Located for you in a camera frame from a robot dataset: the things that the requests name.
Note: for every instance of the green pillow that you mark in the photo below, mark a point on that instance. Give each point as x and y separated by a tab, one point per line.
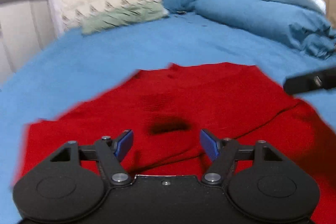
123	16

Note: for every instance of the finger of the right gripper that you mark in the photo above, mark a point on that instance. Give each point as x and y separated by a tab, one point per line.
323	79

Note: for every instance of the blue bed sheet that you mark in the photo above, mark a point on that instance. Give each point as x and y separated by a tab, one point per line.
75	68

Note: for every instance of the white grey wardrobe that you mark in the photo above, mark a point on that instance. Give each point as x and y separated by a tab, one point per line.
26	29

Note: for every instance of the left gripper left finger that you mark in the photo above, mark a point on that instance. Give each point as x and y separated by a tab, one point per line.
110	153

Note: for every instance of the blue rolled duvet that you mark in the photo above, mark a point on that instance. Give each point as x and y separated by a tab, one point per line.
296	27

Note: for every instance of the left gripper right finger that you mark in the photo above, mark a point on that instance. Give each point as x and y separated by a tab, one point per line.
222	153

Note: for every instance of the red knit sweater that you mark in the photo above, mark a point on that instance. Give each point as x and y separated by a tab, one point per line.
167	108

